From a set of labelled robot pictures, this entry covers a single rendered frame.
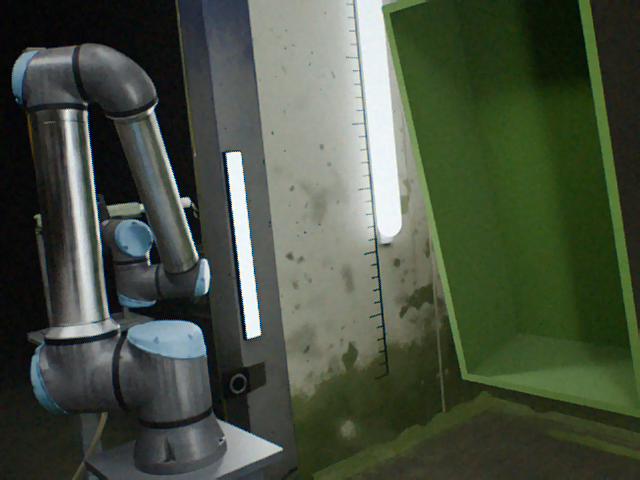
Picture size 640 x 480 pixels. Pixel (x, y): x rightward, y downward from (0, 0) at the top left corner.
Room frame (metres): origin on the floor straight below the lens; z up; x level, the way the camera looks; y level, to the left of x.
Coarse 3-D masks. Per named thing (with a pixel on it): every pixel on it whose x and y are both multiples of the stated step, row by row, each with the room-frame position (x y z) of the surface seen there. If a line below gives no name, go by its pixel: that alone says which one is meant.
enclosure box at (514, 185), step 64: (448, 0) 2.16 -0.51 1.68; (512, 0) 2.03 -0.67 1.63; (576, 0) 1.89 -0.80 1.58; (448, 64) 2.14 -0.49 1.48; (512, 64) 2.08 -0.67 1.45; (576, 64) 1.93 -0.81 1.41; (448, 128) 2.13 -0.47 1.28; (512, 128) 2.14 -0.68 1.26; (576, 128) 1.98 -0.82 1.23; (448, 192) 2.11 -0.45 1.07; (512, 192) 2.20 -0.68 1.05; (576, 192) 2.03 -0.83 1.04; (448, 256) 2.10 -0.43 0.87; (512, 256) 2.27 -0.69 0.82; (576, 256) 2.09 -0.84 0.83; (512, 320) 2.31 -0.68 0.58; (576, 320) 2.15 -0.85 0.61; (512, 384) 1.97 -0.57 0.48; (576, 384) 1.91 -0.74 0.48
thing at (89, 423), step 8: (32, 48) 2.05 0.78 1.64; (40, 48) 2.06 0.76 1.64; (80, 416) 2.04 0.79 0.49; (88, 416) 2.05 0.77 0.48; (96, 416) 2.07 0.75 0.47; (80, 424) 2.04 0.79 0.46; (88, 424) 2.05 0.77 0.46; (96, 424) 2.07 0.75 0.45; (80, 432) 2.04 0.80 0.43; (88, 432) 2.05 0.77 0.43; (96, 432) 2.06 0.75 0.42; (80, 440) 2.06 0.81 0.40; (88, 440) 2.05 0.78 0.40; (80, 448) 2.06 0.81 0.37; (88, 448) 2.04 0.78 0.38; (96, 448) 2.06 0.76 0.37; (80, 456) 2.07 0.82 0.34; (88, 472) 2.04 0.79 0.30
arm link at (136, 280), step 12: (120, 264) 1.64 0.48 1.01; (132, 264) 1.64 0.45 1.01; (144, 264) 1.65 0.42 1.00; (120, 276) 1.64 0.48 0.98; (132, 276) 1.63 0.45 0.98; (144, 276) 1.64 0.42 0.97; (120, 288) 1.64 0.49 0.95; (132, 288) 1.63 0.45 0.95; (144, 288) 1.63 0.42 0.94; (120, 300) 1.65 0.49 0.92; (132, 300) 1.63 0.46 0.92; (144, 300) 1.64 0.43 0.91
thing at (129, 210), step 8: (184, 200) 2.14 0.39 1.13; (112, 208) 1.97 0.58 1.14; (120, 208) 1.99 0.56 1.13; (128, 208) 2.01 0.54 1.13; (136, 208) 2.02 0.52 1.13; (40, 216) 1.85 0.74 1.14; (112, 216) 1.97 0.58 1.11; (128, 216) 2.01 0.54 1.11; (136, 216) 2.02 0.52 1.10; (40, 224) 1.84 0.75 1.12
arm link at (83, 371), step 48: (48, 96) 1.31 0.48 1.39; (48, 144) 1.31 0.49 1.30; (48, 192) 1.31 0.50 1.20; (48, 240) 1.31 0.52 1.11; (96, 240) 1.34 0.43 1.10; (96, 288) 1.32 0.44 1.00; (48, 336) 1.29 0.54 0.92; (96, 336) 1.28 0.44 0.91; (48, 384) 1.27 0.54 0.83; (96, 384) 1.26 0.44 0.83
